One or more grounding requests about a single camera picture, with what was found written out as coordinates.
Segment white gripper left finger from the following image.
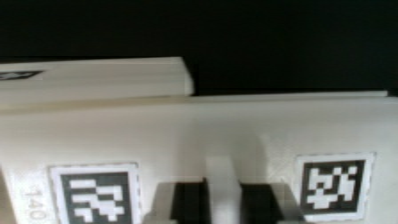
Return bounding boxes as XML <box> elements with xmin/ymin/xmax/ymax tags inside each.
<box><xmin>143</xmin><ymin>182</ymin><xmax>178</xmax><ymax>224</ymax></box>

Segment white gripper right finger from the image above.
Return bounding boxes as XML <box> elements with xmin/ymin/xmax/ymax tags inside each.
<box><xmin>270</xmin><ymin>183</ymin><xmax>308</xmax><ymax>224</ymax></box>

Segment white cabinet door panel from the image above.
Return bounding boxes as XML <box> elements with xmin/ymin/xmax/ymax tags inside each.
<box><xmin>0</xmin><ymin>57</ymin><xmax>194</xmax><ymax>106</ymax></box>
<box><xmin>0</xmin><ymin>93</ymin><xmax>398</xmax><ymax>224</ymax></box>

